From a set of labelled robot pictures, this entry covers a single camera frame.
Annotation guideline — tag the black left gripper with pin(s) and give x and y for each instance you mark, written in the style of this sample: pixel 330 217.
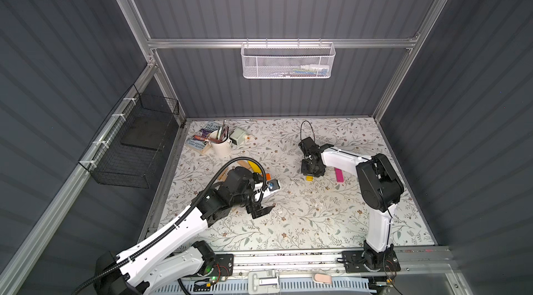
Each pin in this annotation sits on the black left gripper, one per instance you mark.
pixel 256 198

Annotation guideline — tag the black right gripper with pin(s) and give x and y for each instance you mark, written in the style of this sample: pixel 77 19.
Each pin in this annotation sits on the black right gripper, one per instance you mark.
pixel 312 162

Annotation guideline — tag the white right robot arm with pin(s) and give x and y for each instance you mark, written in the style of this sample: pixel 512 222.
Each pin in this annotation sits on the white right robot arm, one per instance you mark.
pixel 381 190

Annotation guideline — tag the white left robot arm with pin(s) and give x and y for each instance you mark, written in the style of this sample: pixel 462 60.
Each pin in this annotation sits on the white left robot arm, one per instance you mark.
pixel 154 263

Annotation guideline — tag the white pen cup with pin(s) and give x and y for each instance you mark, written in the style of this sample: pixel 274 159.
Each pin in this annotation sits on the white pen cup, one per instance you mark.
pixel 222 149

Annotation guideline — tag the pale green small box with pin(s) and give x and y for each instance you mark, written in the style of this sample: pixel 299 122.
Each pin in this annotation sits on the pale green small box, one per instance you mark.
pixel 239 136

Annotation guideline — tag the blue book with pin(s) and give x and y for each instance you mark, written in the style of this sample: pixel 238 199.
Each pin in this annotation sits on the blue book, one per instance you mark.
pixel 198 142

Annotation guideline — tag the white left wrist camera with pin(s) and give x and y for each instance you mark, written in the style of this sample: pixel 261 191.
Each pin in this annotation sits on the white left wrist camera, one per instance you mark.
pixel 261 194

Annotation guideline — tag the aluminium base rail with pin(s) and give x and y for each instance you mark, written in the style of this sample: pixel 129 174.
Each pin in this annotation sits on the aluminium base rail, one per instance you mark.
pixel 290 272

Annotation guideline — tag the white wire mesh basket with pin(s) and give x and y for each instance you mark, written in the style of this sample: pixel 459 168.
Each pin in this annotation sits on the white wire mesh basket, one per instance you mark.
pixel 291 61

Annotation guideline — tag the black wire mesh basket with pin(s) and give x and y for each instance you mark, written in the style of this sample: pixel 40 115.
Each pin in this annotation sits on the black wire mesh basket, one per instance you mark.
pixel 135 151

